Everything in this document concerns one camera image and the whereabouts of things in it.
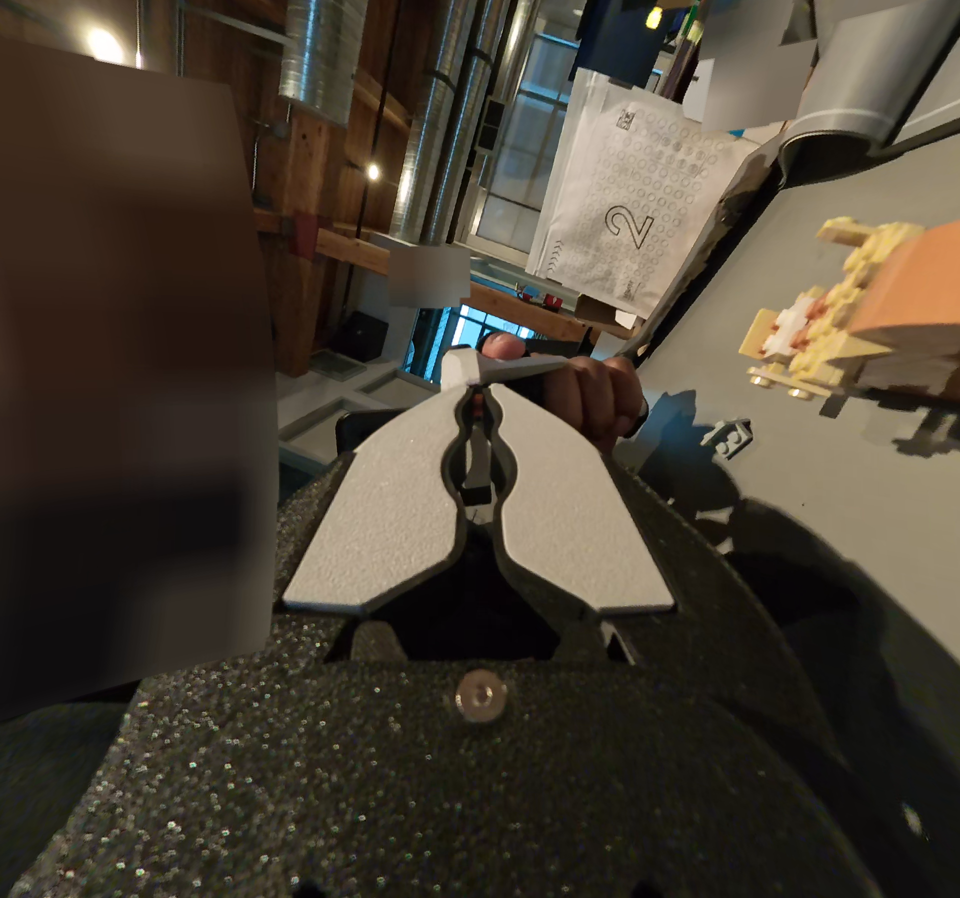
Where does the orange tan brick model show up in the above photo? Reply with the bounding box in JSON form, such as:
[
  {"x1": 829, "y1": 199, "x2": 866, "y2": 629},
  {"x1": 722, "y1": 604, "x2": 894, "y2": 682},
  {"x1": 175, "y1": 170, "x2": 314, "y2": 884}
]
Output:
[{"x1": 738, "y1": 215, "x2": 960, "y2": 400}]

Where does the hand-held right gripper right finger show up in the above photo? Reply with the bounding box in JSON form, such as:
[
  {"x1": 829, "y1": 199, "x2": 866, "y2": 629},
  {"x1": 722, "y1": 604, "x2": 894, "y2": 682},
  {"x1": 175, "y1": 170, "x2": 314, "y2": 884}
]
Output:
[{"x1": 489, "y1": 382, "x2": 676, "y2": 620}]

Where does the brown cardboard box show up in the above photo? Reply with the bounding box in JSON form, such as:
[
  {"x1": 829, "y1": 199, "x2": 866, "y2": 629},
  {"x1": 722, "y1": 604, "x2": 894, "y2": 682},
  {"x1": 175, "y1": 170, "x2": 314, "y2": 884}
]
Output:
[{"x1": 573, "y1": 140, "x2": 785, "y2": 340}]

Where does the grey instruction booklet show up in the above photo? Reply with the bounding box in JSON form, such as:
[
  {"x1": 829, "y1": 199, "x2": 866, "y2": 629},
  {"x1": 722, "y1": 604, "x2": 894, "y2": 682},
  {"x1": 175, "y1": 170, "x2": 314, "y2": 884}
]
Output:
[{"x1": 776, "y1": 13, "x2": 960, "y2": 187}]

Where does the dark partition panel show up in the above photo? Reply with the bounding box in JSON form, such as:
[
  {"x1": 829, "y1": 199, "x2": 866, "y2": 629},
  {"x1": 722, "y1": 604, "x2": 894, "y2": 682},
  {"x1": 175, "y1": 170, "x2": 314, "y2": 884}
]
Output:
[{"x1": 577, "y1": 0, "x2": 706, "y2": 89}]

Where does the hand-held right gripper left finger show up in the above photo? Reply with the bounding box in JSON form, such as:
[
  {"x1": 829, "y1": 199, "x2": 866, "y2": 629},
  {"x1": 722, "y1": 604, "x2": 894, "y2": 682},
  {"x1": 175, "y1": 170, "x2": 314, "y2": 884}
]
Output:
[{"x1": 280, "y1": 385, "x2": 468, "y2": 620}]

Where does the large silver spiral duct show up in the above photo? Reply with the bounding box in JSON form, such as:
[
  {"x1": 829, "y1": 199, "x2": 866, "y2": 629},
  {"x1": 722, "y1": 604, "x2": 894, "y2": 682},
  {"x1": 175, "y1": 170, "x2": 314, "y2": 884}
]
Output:
[{"x1": 277, "y1": 0, "x2": 380, "y2": 123}]

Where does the black wall speaker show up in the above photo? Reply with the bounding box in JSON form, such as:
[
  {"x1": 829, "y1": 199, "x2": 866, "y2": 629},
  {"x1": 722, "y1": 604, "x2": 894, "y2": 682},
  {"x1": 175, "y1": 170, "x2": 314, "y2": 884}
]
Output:
[{"x1": 333, "y1": 309, "x2": 391, "y2": 363}]

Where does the white circle print paper bag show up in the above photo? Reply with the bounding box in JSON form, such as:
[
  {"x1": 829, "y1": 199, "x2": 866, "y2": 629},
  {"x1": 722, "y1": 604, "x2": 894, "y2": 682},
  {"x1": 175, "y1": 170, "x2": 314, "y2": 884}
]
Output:
[{"x1": 525, "y1": 65, "x2": 759, "y2": 318}]

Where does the slim silver spiral duct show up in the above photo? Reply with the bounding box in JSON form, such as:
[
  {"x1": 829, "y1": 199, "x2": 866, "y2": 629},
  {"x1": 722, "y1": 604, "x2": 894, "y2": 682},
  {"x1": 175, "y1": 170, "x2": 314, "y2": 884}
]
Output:
[
  {"x1": 431, "y1": 0, "x2": 567, "y2": 247},
  {"x1": 388, "y1": 0, "x2": 489, "y2": 243}
]

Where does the small pale grey brick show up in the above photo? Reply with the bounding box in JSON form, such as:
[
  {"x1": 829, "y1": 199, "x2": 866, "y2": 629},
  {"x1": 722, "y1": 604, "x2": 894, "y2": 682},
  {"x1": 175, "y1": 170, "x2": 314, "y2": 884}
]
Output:
[{"x1": 701, "y1": 418, "x2": 753, "y2": 460}]

